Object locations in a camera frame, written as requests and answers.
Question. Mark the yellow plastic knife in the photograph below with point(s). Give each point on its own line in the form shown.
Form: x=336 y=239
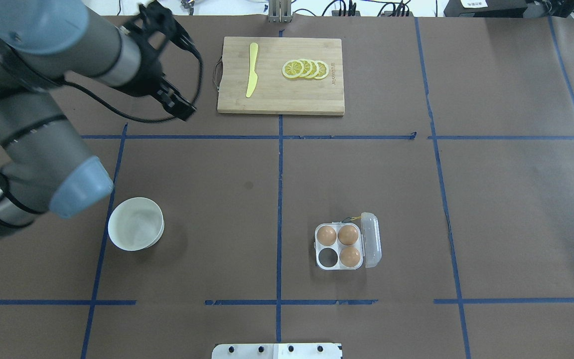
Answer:
x=252 y=76

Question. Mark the clear plastic egg box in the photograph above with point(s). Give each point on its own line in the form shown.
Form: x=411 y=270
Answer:
x=369 y=244

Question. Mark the wooden cutting board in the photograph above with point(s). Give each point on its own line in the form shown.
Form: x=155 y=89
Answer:
x=274 y=94

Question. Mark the aluminium frame post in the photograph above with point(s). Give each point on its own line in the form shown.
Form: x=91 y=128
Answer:
x=279 y=11

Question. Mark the lemon slice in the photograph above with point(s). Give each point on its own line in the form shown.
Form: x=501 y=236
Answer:
x=313 y=69
x=293 y=69
x=322 y=70
x=307 y=67

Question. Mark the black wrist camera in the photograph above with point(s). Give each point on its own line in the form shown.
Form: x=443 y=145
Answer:
x=154 y=27

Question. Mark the brown egg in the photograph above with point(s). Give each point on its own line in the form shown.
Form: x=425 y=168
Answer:
x=348 y=235
x=326 y=235
x=350 y=257

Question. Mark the white bowl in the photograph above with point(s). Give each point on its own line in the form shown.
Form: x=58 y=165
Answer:
x=136 y=224

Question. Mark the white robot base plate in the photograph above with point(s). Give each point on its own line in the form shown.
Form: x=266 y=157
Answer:
x=278 y=351

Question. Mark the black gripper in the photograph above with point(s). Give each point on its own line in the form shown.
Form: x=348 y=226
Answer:
x=143 y=79

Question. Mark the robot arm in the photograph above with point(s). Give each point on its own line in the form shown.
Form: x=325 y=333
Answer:
x=47 y=44

